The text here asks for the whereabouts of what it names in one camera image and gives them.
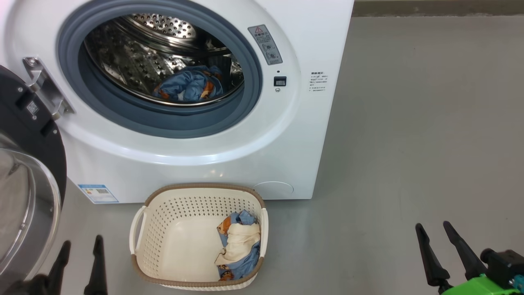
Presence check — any metal door hinge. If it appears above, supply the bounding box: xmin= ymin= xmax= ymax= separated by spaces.
xmin=23 ymin=57 xmax=75 ymax=120

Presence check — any round white filter cover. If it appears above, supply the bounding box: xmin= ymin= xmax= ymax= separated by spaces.
xmin=253 ymin=181 xmax=294 ymax=198

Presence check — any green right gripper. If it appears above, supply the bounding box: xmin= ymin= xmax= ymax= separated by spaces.
xmin=415 ymin=221 xmax=524 ymax=295

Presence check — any cream plastic laundry basket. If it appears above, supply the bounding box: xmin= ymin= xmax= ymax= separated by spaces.
xmin=129 ymin=183 xmax=269 ymax=291

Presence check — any perforated steel washer drum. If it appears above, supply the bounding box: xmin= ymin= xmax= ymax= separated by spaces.
xmin=84 ymin=13 xmax=245 ymax=107

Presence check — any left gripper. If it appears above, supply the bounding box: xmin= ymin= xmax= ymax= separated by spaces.
xmin=0 ymin=235 xmax=108 ymax=295

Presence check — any grey warning sticker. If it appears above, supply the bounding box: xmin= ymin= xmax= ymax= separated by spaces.
xmin=248 ymin=25 xmax=283 ymax=66

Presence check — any dark round glass washer door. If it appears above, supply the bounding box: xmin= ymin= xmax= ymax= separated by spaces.
xmin=0 ymin=65 xmax=68 ymax=284

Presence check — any white front-load washing machine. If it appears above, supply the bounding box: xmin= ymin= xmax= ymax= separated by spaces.
xmin=0 ymin=0 xmax=355 ymax=204

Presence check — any blue garment with orange print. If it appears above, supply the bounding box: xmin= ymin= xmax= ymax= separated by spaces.
xmin=152 ymin=65 xmax=224 ymax=103

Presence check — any cream cloth garment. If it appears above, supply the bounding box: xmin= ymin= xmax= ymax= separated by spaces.
xmin=215 ymin=222 xmax=261 ymax=266

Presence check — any blue and cream garment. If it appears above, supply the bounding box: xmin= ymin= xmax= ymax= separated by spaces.
xmin=216 ymin=210 xmax=262 ymax=281

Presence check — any grey rubber door seal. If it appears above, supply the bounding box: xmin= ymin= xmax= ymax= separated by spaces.
xmin=57 ymin=4 xmax=263 ymax=139

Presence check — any blue energy label sticker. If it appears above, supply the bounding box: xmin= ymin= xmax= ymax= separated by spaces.
xmin=78 ymin=184 xmax=119 ymax=204

